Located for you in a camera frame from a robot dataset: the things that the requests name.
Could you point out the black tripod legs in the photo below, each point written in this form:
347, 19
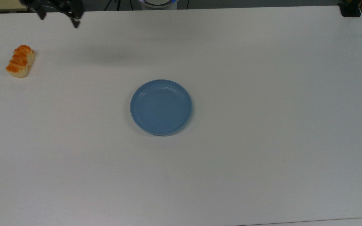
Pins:
114, 3

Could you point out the blue round plate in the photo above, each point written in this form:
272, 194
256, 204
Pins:
161, 108

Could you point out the orange glazed bread loaf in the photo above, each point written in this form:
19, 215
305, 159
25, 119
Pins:
20, 62

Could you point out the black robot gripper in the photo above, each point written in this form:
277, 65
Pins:
64, 6

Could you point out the black table clamp mount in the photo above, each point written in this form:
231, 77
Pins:
350, 9

